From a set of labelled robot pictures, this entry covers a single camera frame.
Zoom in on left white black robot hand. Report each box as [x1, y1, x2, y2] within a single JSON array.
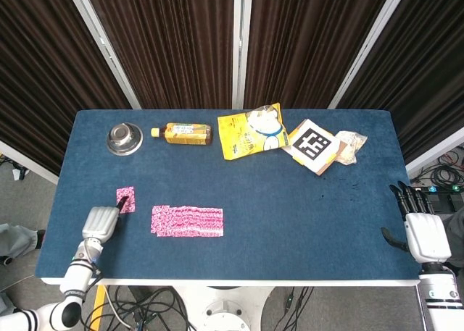
[[81, 196, 129, 245]]

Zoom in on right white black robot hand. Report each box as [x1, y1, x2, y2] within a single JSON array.
[[381, 180, 453, 265]]

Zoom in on small pink cloth square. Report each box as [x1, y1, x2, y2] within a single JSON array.
[[115, 186, 137, 215]]

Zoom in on pink patterned cloth strip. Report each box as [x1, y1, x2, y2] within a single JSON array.
[[150, 205, 225, 238]]

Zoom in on grey clothed person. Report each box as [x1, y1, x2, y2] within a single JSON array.
[[442, 206, 464, 277]]

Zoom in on grey trouser leg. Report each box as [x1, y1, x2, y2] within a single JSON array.
[[0, 221, 47, 267]]

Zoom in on small steel bowl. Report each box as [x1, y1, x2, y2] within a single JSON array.
[[106, 122, 144, 156]]

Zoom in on clear wrapped pastry packet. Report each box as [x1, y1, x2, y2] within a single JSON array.
[[333, 130, 368, 165]]

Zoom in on yellow-label tea bottle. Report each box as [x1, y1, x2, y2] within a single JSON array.
[[150, 122, 213, 147]]

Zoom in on black-white marker board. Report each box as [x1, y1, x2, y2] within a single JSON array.
[[281, 118, 341, 176]]

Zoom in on blue felt table mat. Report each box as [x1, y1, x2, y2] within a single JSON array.
[[35, 109, 421, 282]]

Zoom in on yellow snack bag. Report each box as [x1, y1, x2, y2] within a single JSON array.
[[217, 102, 292, 162]]

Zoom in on dark brown pleated curtain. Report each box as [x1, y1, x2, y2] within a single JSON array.
[[339, 0, 464, 165], [243, 0, 394, 110], [83, 0, 236, 110], [0, 0, 133, 176]]

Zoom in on white screen frame rail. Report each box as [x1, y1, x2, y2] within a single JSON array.
[[0, 139, 59, 185], [405, 137, 464, 175]]

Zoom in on white floor cable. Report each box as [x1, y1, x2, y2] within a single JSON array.
[[107, 286, 137, 329]]

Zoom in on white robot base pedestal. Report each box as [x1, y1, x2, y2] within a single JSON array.
[[173, 285, 276, 331]]

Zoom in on black cable with inline switch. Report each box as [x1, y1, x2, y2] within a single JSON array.
[[266, 286, 315, 331]]

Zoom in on white screen frame post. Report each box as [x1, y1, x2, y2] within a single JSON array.
[[64, 0, 141, 110], [328, 0, 413, 110], [231, 0, 254, 110]]

